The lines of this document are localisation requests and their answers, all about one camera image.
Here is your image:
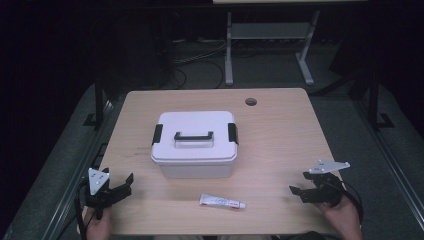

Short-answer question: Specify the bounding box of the person's right hand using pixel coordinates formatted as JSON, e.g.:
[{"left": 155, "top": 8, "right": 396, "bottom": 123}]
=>
[{"left": 315, "top": 195, "right": 363, "bottom": 240}]

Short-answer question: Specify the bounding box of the bundle of floor cables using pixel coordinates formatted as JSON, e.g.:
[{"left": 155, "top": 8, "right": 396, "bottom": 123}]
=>
[{"left": 170, "top": 37, "right": 228, "bottom": 90}]

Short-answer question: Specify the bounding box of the white ointment tube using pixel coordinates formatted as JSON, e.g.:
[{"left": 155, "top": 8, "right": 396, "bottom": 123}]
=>
[{"left": 198, "top": 193, "right": 247, "bottom": 210}]

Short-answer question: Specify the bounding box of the aluminium floor rail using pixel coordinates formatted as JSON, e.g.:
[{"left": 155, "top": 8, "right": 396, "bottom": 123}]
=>
[
  {"left": 353, "top": 99, "right": 424, "bottom": 232},
  {"left": 39, "top": 99, "right": 118, "bottom": 240}
]

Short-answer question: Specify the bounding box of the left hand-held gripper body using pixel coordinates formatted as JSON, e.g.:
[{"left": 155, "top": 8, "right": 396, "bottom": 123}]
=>
[{"left": 81, "top": 167, "right": 118, "bottom": 221}]

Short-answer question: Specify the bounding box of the dark cloth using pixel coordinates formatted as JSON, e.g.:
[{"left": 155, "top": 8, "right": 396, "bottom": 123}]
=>
[{"left": 285, "top": 230, "right": 335, "bottom": 240}]

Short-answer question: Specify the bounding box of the white plastic storage box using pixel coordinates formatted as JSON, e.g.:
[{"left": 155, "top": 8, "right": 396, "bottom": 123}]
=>
[{"left": 151, "top": 154, "right": 238, "bottom": 180}]

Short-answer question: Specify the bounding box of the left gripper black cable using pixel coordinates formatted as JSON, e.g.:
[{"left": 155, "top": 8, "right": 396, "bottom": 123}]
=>
[{"left": 74, "top": 179, "right": 90, "bottom": 240}]

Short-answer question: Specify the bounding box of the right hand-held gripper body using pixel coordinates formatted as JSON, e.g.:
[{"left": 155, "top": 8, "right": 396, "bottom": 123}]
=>
[{"left": 301, "top": 159, "right": 351, "bottom": 209}]

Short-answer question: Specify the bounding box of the white box lid black handle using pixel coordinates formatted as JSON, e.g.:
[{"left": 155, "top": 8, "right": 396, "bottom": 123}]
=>
[{"left": 150, "top": 110, "right": 240, "bottom": 165}]

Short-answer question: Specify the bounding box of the black metal stand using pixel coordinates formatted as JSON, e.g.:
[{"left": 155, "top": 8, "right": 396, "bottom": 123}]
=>
[
  {"left": 82, "top": 71, "right": 113, "bottom": 130},
  {"left": 365, "top": 64, "right": 396, "bottom": 132}
]

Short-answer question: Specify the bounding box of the person's left hand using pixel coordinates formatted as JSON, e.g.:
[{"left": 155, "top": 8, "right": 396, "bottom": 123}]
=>
[{"left": 83, "top": 208, "right": 113, "bottom": 240}]

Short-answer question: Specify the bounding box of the grey metal table frame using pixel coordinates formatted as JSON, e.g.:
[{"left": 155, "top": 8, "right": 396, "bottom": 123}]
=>
[{"left": 223, "top": 9, "right": 321, "bottom": 87}]

